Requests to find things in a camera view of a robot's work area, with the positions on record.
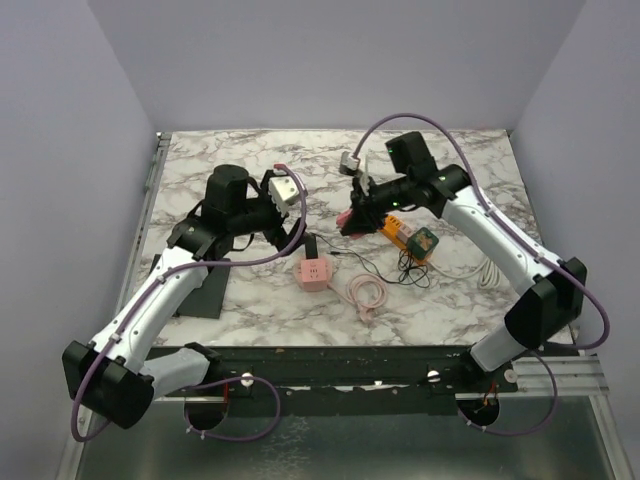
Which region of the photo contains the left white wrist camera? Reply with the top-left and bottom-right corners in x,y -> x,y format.
267,165 -> 307,216

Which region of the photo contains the aluminium frame rail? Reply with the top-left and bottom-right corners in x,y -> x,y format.
58,346 -> 632,479

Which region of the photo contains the dusty pink small charger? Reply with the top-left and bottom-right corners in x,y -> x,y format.
396,223 -> 414,244

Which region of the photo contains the pink cube socket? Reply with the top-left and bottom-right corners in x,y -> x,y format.
293,256 -> 333,293

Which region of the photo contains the thin black cable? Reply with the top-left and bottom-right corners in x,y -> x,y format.
309,231 -> 431,290

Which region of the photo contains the black mounting base rail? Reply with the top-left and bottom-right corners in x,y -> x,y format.
149,324 -> 586,417

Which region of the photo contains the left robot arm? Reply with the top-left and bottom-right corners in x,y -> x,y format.
62,164 -> 307,429

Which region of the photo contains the black power adapter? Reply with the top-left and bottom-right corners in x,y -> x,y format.
304,235 -> 319,260

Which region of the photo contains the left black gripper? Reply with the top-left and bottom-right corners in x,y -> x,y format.
231,171 -> 313,255

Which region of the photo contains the white power strip cable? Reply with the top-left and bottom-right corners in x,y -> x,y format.
429,254 -> 504,289

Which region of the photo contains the green cube socket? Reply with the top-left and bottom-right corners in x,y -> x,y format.
406,227 -> 439,262

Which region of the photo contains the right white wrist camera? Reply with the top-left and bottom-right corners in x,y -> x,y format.
339,151 -> 370,196

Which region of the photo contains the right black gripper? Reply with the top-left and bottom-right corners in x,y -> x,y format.
342,173 -> 415,233

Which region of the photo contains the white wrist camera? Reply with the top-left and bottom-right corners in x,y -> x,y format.
339,151 -> 370,196
267,165 -> 307,216

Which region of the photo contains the black foam mat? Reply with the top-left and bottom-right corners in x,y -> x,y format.
139,254 -> 230,320

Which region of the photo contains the orange power strip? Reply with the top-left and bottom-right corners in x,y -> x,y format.
379,215 -> 439,265

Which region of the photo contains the pink hub cable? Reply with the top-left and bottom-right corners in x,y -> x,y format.
329,272 -> 389,327

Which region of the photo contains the coral pink square charger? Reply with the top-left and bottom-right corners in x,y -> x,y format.
336,209 -> 362,239

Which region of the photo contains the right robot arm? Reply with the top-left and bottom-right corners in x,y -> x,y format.
339,131 -> 587,391

